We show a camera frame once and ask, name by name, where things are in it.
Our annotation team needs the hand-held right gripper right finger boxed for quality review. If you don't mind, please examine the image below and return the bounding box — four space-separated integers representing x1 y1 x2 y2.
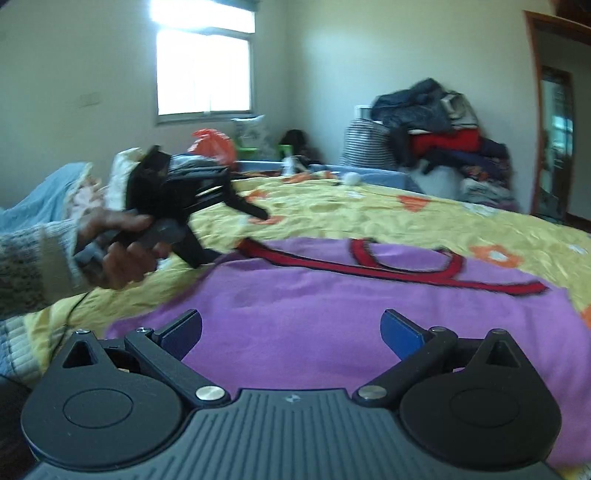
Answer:
352 310 536 410

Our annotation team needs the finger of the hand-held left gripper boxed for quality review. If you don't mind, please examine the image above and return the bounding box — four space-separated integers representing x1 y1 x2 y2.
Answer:
223 184 271 220
177 230 223 270

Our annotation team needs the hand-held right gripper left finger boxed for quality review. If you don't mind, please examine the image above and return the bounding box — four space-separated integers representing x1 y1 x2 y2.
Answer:
59 309 232 408

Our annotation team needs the purple garment with red trim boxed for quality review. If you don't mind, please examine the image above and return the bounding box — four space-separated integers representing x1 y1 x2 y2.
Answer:
105 236 591 470

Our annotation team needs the pile of clothes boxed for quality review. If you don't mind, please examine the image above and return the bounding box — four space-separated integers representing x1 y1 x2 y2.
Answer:
370 78 519 214

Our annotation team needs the person's left hand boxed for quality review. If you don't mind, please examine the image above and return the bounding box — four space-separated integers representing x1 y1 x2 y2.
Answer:
75 205 174 291

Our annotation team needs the white pillow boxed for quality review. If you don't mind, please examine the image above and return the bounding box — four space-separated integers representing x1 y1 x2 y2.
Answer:
103 148 145 210

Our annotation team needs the green plastic toy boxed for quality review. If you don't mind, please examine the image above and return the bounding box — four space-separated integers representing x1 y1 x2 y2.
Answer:
235 134 260 160

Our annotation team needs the red plastic bag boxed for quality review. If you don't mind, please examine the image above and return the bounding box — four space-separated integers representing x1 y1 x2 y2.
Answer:
187 128 237 165

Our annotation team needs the grey floral pillow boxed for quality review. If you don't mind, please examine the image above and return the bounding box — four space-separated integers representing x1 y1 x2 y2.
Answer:
232 115 271 160

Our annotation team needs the black bag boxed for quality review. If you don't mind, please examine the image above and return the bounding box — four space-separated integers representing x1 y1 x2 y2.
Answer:
279 129 320 161

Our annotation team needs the yellow printed bedsheet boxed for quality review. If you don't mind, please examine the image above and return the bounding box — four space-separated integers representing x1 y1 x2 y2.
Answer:
23 173 591 480

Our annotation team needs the light blue blanket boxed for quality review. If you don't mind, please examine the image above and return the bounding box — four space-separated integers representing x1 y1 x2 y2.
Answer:
0 161 94 228

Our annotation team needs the window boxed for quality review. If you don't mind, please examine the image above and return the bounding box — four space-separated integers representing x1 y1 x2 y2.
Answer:
150 0 258 126

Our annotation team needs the black white patterned cushion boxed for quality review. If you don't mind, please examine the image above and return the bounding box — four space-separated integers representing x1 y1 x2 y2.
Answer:
340 119 403 172

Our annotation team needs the person's knit sweater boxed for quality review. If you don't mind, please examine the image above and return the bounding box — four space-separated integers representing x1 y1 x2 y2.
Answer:
0 318 52 389

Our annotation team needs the black cable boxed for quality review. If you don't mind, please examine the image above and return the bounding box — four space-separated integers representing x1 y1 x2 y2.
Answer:
59 290 94 344

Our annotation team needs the wooden door frame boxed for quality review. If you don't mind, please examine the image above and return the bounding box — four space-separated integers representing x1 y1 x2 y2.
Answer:
523 9 591 228

